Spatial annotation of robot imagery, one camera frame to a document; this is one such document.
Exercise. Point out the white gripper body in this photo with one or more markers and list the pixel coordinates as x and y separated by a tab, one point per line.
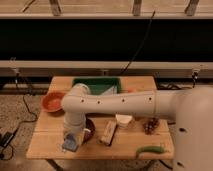
76	130

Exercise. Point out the blue sponge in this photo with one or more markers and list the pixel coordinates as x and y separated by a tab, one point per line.
70	145

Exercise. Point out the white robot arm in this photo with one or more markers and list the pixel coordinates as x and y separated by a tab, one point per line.
192	109

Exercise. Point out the purple bowl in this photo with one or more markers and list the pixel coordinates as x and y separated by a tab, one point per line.
90	130

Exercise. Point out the orange bowl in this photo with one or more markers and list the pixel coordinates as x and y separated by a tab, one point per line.
51	102

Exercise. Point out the wooden block brush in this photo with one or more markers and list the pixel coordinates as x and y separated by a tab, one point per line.
108	133

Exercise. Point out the white cup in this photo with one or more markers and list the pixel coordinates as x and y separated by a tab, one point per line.
123	120

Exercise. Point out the green plastic tray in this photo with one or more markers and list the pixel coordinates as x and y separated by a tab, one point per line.
99	85

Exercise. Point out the white folded cloth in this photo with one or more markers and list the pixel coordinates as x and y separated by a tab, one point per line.
111	90

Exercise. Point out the orange fruit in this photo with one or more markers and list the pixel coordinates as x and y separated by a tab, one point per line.
130	90

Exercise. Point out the black power adapter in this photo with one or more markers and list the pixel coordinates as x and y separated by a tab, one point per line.
6	139

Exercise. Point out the green cucumber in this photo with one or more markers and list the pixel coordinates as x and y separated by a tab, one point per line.
152	149

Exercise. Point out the brown grape bunch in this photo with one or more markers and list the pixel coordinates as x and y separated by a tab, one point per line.
151	125

